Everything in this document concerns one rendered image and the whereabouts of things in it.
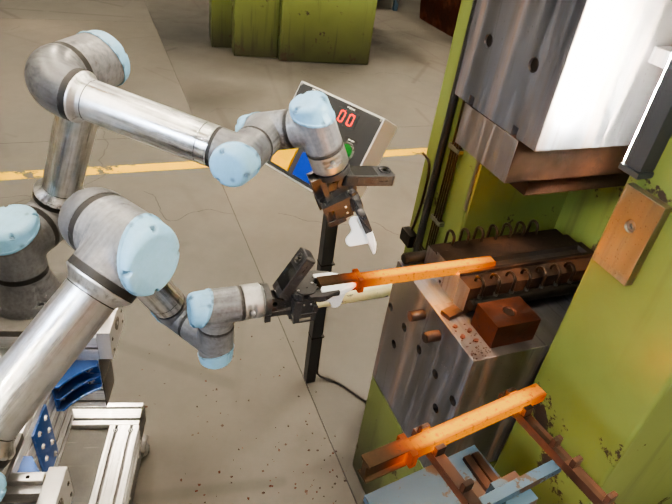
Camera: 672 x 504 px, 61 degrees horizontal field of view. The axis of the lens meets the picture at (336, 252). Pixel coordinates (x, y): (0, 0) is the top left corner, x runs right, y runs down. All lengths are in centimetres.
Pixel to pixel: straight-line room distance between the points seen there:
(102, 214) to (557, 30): 82
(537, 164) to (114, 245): 83
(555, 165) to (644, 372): 44
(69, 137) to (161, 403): 127
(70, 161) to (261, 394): 130
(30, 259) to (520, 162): 107
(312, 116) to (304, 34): 501
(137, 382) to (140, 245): 156
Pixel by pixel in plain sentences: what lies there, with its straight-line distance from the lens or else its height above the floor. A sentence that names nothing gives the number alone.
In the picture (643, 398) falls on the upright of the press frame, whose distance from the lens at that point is 125.
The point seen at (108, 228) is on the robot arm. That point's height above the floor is 128.
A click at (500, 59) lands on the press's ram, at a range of 123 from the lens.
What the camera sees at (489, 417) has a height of 98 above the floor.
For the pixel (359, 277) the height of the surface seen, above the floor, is 102.
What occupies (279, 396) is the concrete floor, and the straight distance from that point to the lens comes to 233.
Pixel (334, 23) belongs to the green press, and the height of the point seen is 40.
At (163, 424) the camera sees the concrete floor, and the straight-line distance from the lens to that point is 227.
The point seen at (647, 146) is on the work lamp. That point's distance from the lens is 111.
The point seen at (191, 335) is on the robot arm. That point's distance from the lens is 127.
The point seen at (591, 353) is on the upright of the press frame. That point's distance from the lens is 131.
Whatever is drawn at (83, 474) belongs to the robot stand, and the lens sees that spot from 194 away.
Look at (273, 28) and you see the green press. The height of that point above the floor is 29.
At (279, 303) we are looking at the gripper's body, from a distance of 122.
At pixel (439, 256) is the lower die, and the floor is 98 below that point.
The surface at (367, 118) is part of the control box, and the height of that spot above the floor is 118.
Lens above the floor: 178
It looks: 35 degrees down
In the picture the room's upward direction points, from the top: 8 degrees clockwise
